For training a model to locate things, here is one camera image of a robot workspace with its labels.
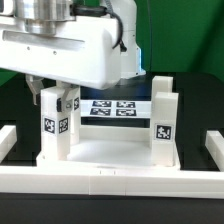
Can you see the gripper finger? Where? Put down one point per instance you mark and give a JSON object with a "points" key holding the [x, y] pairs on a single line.
{"points": [[70, 99], [35, 85]]}

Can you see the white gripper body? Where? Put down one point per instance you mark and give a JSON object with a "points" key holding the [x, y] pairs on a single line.
{"points": [[82, 52]]}

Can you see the white desk top tray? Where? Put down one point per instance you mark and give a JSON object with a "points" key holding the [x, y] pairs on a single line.
{"points": [[109, 147]]}

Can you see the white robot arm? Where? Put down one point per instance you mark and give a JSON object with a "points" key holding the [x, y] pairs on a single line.
{"points": [[40, 17]]}

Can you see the fiducial marker sheet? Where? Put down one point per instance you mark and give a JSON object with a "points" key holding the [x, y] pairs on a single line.
{"points": [[116, 109]]}

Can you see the white U-shaped fence frame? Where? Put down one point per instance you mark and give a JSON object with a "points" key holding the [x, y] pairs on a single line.
{"points": [[121, 182]]}

